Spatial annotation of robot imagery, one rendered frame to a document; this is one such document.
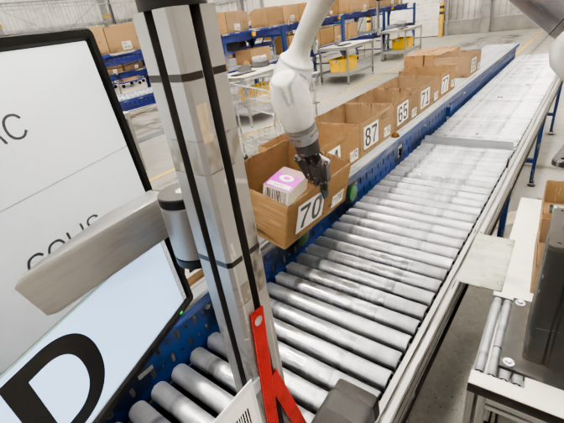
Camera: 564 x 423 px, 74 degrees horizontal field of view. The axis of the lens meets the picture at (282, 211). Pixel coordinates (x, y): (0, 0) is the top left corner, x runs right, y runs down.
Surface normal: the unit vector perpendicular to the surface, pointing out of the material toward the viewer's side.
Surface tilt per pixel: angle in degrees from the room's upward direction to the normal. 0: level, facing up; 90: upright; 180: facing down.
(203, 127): 90
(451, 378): 0
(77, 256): 90
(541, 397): 0
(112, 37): 90
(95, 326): 86
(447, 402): 0
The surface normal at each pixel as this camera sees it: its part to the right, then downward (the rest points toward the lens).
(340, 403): -0.21, -0.81
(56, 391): 0.94, -0.04
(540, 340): -0.57, 0.44
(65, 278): 0.85, 0.15
